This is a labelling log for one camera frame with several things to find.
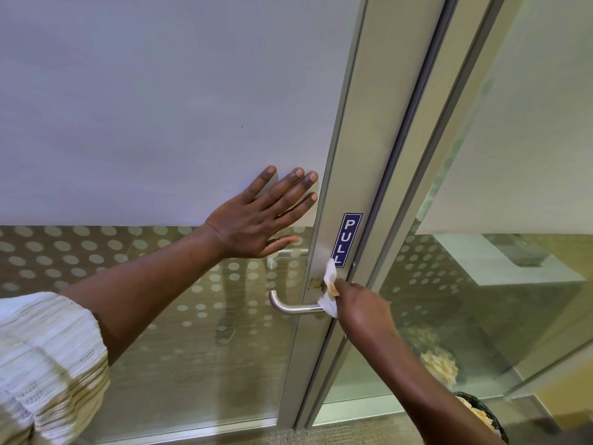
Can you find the person's right hand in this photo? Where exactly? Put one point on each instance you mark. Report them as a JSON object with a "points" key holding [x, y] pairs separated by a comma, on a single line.
{"points": [[366, 310]]}

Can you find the person's left hand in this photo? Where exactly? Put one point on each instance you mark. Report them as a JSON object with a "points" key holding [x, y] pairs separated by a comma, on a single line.
{"points": [[245, 227]]}

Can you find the person's left middle finger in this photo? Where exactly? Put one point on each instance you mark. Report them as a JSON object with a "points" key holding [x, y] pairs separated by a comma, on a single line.
{"points": [[299, 189]]}

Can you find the person's left little finger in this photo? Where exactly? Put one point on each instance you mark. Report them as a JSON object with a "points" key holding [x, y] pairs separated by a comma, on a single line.
{"points": [[264, 180]]}

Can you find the person's left thumb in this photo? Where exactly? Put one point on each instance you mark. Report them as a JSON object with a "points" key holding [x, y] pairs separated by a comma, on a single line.
{"points": [[280, 246]]}

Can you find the person's right fingers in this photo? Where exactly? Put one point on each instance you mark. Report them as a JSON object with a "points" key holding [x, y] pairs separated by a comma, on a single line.
{"points": [[340, 288]]}

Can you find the white tissue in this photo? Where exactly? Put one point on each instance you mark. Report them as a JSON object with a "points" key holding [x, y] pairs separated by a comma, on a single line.
{"points": [[330, 278]]}

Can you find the person's left forearm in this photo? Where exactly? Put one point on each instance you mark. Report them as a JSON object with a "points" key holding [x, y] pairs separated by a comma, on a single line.
{"points": [[148, 282]]}

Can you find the person's right forearm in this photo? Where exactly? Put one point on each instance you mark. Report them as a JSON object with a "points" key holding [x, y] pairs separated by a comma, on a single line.
{"points": [[417, 389]]}

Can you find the blue door sign sticker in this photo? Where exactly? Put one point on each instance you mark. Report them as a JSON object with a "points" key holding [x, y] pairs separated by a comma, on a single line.
{"points": [[346, 238]]}

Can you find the white counter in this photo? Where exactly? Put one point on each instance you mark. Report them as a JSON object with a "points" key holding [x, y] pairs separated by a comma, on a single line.
{"points": [[491, 261]]}

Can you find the crumpled paper waste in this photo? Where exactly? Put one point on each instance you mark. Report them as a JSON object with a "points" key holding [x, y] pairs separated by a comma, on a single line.
{"points": [[477, 412]]}

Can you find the black waste basket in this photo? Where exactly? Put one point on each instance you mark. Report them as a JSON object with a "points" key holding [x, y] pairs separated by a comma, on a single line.
{"points": [[498, 424]]}

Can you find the fixed glass side panel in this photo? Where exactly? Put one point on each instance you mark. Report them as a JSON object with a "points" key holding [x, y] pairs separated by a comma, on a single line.
{"points": [[509, 157]]}

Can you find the white striped shirt sleeve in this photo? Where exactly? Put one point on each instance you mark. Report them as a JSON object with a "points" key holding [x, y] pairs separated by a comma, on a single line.
{"points": [[46, 366]]}

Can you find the frosted glass door aluminium frame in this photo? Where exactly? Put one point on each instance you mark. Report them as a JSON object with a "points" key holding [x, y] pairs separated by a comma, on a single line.
{"points": [[185, 111]]}

